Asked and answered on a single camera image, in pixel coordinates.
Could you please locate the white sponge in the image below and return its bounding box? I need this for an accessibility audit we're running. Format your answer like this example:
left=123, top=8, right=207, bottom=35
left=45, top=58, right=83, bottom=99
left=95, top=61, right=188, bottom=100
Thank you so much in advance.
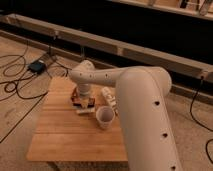
left=76, top=107, right=95, bottom=115

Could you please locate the black cable at right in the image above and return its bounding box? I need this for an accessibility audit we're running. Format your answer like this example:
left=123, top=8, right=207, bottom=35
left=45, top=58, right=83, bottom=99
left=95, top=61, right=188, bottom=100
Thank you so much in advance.
left=189, top=78, right=213, bottom=166

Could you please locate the black floor cable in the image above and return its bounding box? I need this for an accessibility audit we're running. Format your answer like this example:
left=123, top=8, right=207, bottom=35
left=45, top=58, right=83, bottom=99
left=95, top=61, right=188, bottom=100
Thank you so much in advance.
left=0, top=39, right=79, bottom=144

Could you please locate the white paper cup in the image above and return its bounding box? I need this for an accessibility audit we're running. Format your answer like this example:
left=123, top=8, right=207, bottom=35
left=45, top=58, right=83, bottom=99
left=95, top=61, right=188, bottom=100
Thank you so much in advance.
left=96, top=106, right=115, bottom=130

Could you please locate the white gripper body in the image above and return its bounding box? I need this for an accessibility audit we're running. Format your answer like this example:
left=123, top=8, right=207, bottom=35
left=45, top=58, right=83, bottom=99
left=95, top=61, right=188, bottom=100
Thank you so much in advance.
left=77, top=84, right=92, bottom=98

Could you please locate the wooden table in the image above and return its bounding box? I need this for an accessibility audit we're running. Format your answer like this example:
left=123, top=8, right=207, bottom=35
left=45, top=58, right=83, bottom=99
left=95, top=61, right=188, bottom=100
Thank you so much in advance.
left=27, top=77, right=128, bottom=164

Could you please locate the long wooden shelf beam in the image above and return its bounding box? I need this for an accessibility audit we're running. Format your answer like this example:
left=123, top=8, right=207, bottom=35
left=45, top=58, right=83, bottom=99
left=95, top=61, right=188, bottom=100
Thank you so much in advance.
left=0, top=14, right=213, bottom=84

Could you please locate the dark power adapter box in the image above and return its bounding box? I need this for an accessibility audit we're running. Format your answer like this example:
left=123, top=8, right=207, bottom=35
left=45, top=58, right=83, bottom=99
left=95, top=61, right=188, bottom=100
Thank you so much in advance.
left=28, top=61, right=46, bottom=74

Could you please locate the dark rectangular eraser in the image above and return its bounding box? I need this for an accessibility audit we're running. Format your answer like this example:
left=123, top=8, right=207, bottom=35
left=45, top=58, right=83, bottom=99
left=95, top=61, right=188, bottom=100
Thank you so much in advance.
left=71, top=96, right=95, bottom=108

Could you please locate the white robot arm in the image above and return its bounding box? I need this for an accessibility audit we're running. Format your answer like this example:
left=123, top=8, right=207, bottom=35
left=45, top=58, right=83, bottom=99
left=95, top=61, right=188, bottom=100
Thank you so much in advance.
left=70, top=60, right=183, bottom=171

